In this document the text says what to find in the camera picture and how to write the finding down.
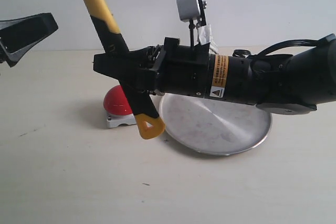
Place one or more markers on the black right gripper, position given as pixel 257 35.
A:
pixel 168 68

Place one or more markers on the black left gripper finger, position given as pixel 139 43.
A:
pixel 20 35

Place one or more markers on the yellow black claw hammer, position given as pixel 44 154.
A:
pixel 118 62

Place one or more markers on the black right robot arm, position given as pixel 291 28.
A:
pixel 291 77

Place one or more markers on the red dome push button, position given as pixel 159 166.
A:
pixel 117 108

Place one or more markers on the round steel plate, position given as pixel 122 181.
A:
pixel 213 127

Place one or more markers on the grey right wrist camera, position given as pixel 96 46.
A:
pixel 192 10

